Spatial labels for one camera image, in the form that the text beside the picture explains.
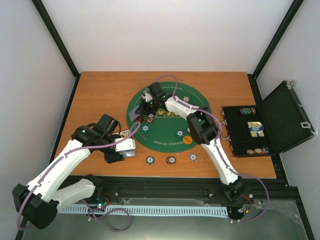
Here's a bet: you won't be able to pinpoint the orange big blind button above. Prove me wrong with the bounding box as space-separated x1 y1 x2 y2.
183 135 193 145

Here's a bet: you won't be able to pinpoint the black frame post left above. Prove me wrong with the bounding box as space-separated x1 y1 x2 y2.
31 0 81 78

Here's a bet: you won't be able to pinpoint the yellow ace card box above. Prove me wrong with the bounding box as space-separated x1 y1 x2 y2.
119 130 131 138

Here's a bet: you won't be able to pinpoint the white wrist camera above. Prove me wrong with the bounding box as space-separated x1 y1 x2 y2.
114 138 136 152
141 88 153 102

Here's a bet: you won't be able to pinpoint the multicolour chips in case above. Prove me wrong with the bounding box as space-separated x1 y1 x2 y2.
239 107 257 115

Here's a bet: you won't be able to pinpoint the gold blue card pack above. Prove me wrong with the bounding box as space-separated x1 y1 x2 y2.
247 121 265 138

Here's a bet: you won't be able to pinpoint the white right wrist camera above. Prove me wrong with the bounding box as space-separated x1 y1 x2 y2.
141 88 153 102

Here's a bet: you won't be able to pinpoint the green blue chip stack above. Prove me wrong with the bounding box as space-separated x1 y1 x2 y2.
146 156 155 165

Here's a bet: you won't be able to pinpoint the purple white chip stack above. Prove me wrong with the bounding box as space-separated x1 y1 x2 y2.
189 153 198 162

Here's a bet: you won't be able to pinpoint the green round poker mat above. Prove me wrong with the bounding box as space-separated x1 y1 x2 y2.
133 83 211 153

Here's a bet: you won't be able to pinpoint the dealt blue card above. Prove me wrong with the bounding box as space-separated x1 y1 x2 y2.
128 106 141 121

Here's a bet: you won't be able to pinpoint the blue backed card deck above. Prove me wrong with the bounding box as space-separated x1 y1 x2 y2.
119 149 136 158

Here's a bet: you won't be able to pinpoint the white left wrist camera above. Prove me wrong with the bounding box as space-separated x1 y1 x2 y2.
114 138 136 152

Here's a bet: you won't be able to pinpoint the red chips in case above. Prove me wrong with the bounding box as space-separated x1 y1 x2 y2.
246 148 269 155

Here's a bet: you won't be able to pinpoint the black frame post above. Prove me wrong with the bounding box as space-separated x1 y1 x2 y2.
252 0 304 80
31 0 81 78

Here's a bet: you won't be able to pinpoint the light blue cable duct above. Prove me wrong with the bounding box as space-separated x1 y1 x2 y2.
58 203 230 217

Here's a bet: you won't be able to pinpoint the spread row of chips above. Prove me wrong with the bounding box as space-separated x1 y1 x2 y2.
147 113 155 123

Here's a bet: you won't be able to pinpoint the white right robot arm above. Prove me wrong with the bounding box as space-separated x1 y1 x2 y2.
129 82 245 203

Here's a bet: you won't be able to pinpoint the black frame post right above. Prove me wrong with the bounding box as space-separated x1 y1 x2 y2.
252 0 304 80

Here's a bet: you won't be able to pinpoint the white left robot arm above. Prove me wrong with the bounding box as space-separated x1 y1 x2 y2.
12 114 137 231

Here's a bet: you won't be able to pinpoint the black front frame rail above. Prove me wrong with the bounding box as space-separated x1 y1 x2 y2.
67 175 300 201

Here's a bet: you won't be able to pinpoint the orange black chip stack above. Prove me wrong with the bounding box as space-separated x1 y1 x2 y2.
166 156 176 165

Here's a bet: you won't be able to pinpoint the triangular all in button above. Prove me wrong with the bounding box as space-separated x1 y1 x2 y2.
135 115 145 123

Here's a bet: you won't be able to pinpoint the black chip carrying case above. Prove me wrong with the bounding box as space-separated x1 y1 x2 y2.
222 80 317 158

